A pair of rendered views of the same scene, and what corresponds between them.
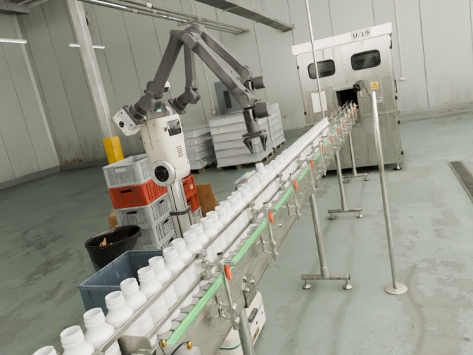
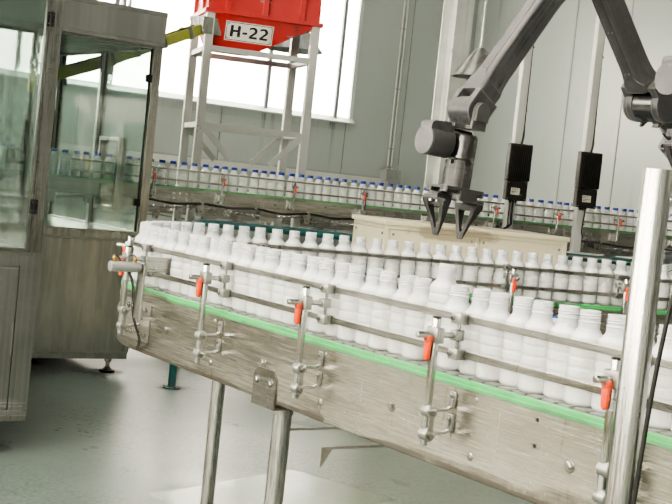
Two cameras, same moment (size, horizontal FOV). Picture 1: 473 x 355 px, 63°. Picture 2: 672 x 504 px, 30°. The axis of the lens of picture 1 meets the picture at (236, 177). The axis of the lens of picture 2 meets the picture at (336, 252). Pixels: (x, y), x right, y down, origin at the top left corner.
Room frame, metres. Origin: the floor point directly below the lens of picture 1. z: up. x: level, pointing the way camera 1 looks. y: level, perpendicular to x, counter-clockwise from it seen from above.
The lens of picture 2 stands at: (2.92, -2.36, 1.33)
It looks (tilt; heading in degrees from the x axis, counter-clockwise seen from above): 3 degrees down; 122
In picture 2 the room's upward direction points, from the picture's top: 6 degrees clockwise
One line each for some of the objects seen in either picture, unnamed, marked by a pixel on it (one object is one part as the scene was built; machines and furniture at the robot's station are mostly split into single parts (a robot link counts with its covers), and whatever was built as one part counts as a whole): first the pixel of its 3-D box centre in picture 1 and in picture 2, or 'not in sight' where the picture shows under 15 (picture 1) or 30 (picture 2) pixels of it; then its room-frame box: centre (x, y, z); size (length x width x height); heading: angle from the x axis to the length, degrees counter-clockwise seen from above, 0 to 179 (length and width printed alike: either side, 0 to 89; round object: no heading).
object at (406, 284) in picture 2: (257, 194); (404, 314); (1.68, -0.08, 1.08); 0.06 x 0.06 x 0.17
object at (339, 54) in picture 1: (352, 103); not in sight; (6.48, -2.16, 1.05); 1.60 x 1.40 x 2.10; 157
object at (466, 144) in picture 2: (250, 115); (459, 147); (1.79, -0.12, 1.43); 0.07 x 0.06 x 0.07; 66
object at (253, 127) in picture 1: (253, 127); (457, 178); (1.79, -0.12, 1.37); 0.10 x 0.07 x 0.07; 67
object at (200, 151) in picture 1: (191, 149); not in sight; (9.40, 0.93, 0.50); 1.23 x 1.05 x 1.00; 155
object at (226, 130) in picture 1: (242, 138); not in sight; (8.76, -0.31, 0.59); 1.24 x 1.03 x 1.17; 159
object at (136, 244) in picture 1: (122, 271); not in sight; (3.00, 1.07, 0.32); 0.45 x 0.45 x 0.64
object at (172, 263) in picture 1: (176, 277); (223, 272); (0.99, 0.22, 1.08); 0.06 x 0.06 x 0.17
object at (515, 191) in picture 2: not in sight; (515, 173); (-0.74, 5.83, 1.55); 0.17 x 0.15 x 0.42; 49
